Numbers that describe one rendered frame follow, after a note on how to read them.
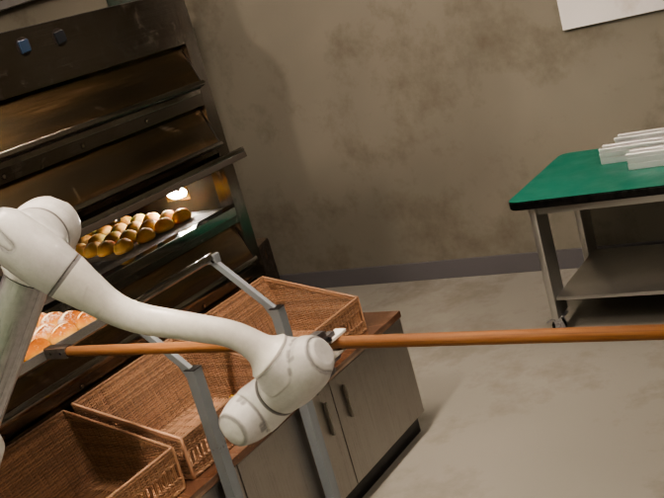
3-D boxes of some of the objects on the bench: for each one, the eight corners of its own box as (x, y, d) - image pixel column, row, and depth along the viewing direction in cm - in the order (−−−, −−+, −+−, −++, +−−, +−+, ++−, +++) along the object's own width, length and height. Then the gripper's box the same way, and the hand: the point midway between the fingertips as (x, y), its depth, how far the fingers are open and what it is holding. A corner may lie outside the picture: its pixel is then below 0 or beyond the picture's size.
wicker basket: (-42, 577, 302) (-76, 498, 295) (88, 477, 346) (62, 407, 339) (62, 598, 274) (29, 511, 267) (191, 487, 318) (164, 410, 311)
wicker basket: (92, 474, 348) (66, 403, 341) (191, 398, 393) (170, 334, 386) (195, 481, 321) (169, 405, 314) (289, 399, 365) (268, 331, 358)
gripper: (264, 349, 213) (320, 305, 232) (284, 416, 217) (338, 368, 236) (292, 349, 209) (348, 304, 228) (312, 416, 213) (365, 368, 232)
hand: (335, 343), depth 229 cm, fingers closed on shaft, 3 cm apart
